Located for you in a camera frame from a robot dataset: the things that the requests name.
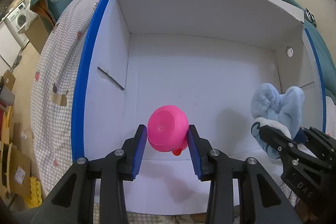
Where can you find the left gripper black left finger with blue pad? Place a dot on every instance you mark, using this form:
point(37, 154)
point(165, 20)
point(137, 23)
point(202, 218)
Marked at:
point(72, 198)

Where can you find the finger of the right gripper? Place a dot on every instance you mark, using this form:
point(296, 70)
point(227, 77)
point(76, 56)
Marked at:
point(276, 143)
point(318, 143)

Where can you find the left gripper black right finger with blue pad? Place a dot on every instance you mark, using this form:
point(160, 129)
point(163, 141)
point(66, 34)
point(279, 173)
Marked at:
point(261, 200)

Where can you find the light blue fluffy sock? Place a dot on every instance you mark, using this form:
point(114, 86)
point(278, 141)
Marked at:
point(279, 111)

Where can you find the pink rubber duck toy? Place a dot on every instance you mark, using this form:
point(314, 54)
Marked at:
point(167, 130)

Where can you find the yellow object on floor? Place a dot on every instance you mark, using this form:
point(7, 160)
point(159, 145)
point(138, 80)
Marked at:
point(35, 198)

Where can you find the teal pillow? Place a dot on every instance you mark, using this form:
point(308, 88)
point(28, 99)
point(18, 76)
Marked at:
point(325, 60)

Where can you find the flat cardboard boxes on floor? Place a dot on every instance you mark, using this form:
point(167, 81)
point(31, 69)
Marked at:
point(15, 166)

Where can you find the checkered bed sheet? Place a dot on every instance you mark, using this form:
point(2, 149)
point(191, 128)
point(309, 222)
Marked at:
point(53, 92)

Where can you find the white cardboard box blue edges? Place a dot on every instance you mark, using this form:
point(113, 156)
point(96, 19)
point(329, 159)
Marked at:
point(206, 57)

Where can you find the brown cardboard box by bed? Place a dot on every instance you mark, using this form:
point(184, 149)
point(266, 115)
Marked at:
point(37, 34)

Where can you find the white washing machine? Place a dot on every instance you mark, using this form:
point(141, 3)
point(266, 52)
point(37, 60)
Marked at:
point(16, 22)

